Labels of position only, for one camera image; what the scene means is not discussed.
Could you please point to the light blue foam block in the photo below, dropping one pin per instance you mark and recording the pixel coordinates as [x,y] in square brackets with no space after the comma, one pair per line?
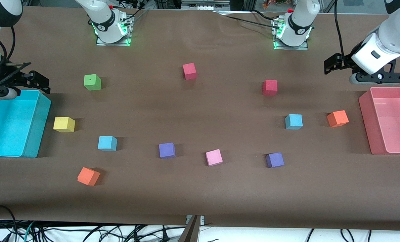
[107,143]
[294,121]

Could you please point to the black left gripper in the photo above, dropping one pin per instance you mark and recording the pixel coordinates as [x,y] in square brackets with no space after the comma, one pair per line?
[345,62]

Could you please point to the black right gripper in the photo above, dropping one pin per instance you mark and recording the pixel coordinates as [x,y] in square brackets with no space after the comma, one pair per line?
[18,78]

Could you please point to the orange foam block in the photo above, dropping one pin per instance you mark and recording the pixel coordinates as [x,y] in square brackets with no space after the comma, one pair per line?
[337,118]
[88,176]

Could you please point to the pink plastic bin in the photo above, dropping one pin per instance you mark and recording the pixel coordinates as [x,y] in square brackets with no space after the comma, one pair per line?
[391,124]

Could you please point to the table cover sheet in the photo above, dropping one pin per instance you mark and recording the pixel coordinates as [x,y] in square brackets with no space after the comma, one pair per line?
[200,191]

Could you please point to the red foam block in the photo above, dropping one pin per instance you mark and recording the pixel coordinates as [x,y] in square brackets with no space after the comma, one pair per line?
[270,87]
[189,71]

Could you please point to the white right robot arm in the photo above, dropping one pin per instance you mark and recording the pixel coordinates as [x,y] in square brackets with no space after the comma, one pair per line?
[102,20]

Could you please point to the small metal bracket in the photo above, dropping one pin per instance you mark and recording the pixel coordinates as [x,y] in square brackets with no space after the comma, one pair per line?
[202,220]

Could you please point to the green foam block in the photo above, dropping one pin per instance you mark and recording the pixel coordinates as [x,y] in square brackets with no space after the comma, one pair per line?
[92,83]

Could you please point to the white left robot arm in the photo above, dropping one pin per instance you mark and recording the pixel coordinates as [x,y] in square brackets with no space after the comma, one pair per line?
[393,37]

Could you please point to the yellow foam block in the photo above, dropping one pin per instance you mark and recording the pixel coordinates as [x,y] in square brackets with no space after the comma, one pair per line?
[64,124]

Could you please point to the purple foam block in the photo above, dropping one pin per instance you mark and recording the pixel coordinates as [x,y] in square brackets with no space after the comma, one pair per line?
[167,150]
[275,160]

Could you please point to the pink foam block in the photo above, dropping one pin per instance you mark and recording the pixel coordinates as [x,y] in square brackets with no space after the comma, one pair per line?
[214,157]

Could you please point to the dark support beam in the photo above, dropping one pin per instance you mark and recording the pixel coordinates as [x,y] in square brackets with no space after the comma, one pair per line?
[190,233]

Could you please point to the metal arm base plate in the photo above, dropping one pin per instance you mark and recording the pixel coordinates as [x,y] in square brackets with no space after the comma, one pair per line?
[127,37]
[294,48]

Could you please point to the orange background object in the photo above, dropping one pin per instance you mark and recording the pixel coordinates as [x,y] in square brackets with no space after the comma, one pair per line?
[273,3]

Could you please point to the cyan plastic bin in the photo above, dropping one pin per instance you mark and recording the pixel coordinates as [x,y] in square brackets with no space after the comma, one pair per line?
[8,127]

